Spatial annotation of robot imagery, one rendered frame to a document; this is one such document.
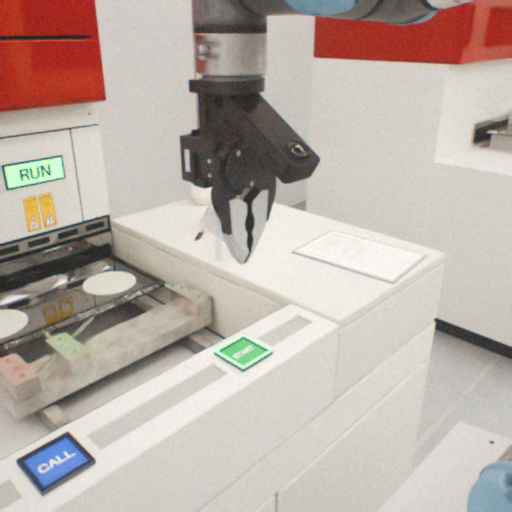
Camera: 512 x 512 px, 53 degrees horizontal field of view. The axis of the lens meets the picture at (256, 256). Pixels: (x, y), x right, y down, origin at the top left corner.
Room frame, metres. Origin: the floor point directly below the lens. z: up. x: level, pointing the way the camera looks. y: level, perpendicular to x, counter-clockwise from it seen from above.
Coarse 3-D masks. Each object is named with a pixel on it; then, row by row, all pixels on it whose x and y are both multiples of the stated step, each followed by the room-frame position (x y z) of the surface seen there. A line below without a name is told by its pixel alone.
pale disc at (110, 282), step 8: (104, 272) 0.94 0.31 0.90; (112, 272) 0.94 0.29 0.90; (120, 272) 0.94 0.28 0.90; (88, 280) 0.90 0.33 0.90; (96, 280) 0.90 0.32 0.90; (104, 280) 0.90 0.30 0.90; (112, 280) 0.90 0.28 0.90; (120, 280) 0.90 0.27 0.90; (128, 280) 0.90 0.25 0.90; (88, 288) 0.87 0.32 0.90; (96, 288) 0.87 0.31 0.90; (104, 288) 0.87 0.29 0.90; (112, 288) 0.87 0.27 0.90; (120, 288) 0.87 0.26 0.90; (128, 288) 0.87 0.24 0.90
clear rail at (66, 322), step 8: (144, 288) 0.86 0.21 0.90; (152, 288) 0.87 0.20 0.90; (128, 296) 0.84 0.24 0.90; (136, 296) 0.84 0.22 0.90; (104, 304) 0.80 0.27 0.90; (112, 304) 0.81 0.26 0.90; (120, 304) 0.82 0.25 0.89; (88, 312) 0.78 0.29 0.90; (96, 312) 0.78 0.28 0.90; (64, 320) 0.75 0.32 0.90; (72, 320) 0.75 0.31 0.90; (80, 320) 0.76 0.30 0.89; (48, 328) 0.72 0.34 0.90; (56, 328) 0.73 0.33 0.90; (24, 336) 0.70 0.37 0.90; (32, 336) 0.70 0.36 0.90; (40, 336) 0.71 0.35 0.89; (0, 344) 0.67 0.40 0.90; (8, 344) 0.68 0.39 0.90; (16, 344) 0.68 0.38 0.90
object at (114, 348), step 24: (168, 312) 0.81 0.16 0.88; (96, 336) 0.73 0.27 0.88; (120, 336) 0.73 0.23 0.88; (144, 336) 0.73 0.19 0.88; (168, 336) 0.75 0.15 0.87; (96, 360) 0.67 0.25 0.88; (120, 360) 0.68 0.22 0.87; (0, 384) 0.61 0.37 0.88; (48, 384) 0.61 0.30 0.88; (72, 384) 0.62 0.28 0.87; (24, 408) 0.57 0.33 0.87
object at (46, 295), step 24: (48, 264) 0.98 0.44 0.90; (72, 264) 0.98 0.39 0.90; (96, 264) 0.98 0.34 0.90; (120, 264) 0.98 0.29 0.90; (0, 288) 0.87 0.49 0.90; (24, 288) 0.87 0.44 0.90; (48, 288) 0.87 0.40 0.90; (72, 288) 0.87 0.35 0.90; (24, 312) 0.78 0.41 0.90; (48, 312) 0.78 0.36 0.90; (72, 312) 0.78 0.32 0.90
